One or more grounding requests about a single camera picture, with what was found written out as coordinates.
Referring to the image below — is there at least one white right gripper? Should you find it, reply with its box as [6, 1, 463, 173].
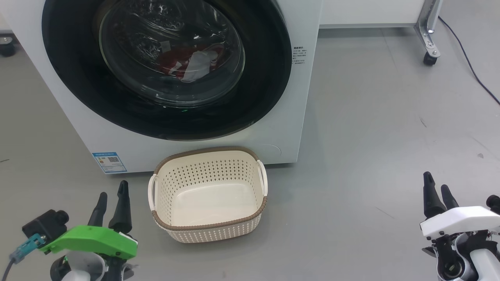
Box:
[420, 172, 500, 239]

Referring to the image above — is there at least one cream perforated laundry basket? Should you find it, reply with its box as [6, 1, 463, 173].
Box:
[148, 147, 268, 244]

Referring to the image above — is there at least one black floor cable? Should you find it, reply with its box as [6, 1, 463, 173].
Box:
[437, 16, 500, 106]

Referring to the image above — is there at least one white front-load washing machine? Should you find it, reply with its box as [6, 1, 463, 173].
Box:
[0, 0, 325, 174]

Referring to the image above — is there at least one teal-plug left camera cable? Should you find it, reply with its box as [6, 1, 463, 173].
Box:
[0, 233, 46, 281]

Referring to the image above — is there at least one washing machine glass door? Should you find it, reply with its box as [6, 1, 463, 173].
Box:
[41, 0, 293, 141]

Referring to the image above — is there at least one red cloth garment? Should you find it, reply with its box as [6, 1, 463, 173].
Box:
[156, 45, 225, 81]

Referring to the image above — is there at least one white partition panel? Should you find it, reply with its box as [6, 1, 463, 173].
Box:
[318, 0, 427, 29]

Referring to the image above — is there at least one white and red garment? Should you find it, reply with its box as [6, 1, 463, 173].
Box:
[180, 50, 219, 83]

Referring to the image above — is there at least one blue energy label sticker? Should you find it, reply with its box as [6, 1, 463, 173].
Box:
[92, 152, 128, 174]

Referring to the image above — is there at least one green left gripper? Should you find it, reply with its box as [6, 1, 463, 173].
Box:
[39, 180, 138, 260]

